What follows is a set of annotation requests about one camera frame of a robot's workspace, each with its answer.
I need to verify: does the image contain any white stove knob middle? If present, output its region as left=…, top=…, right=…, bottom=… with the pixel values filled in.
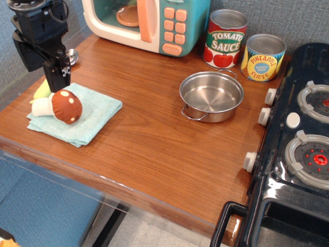
left=258, top=108, right=271, bottom=126

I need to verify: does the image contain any small steel pot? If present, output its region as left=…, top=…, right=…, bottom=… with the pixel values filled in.
left=179, top=69, right=244, bottom=123

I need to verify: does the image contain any pineapple slices can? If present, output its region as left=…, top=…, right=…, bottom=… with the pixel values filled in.
left=241, top=33, right=287, bottom=82

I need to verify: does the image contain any teal cream toy microwave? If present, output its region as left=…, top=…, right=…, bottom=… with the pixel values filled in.
left=82, top=0, right=210, bottom=57

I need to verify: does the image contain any white stove knob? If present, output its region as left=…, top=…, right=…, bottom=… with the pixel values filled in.
left=265, top=88, right=277, bottom=106
left=243, top=152, right=257, bottom=173
left=258, top=108, right=271, bottom=126

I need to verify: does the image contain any white stove knob upper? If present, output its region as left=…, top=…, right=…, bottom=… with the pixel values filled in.
left=265, top=88, right=277, bottom=106

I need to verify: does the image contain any black toy stove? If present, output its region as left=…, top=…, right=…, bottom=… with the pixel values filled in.
left=211, top=43, right=328, bottom=246

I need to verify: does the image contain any light blue folded cloth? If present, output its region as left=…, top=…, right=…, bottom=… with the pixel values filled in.
left=27, top=83, right=122, bottom=148

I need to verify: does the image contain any white stove knob lower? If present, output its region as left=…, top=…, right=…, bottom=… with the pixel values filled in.
left=243, top=152, right=257, bottom=173

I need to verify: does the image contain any tomato sauce can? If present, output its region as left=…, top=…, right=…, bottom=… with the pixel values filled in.
left=203, top=9, right=248, bottom=68

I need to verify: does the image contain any brown white plush mushroom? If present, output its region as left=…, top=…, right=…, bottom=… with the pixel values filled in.
left=31, top=89, right=83, bottom=125

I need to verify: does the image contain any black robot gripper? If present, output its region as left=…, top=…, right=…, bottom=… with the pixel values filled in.
left=7, top=1, right=71, bottom=93

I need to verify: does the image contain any orange toy plate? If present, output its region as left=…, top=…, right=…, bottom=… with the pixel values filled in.
left=116, top=5, right=139, bottom=27

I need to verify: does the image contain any orange object at corner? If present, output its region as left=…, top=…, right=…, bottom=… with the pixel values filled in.
left=1, top=228, right=20, bottom=247

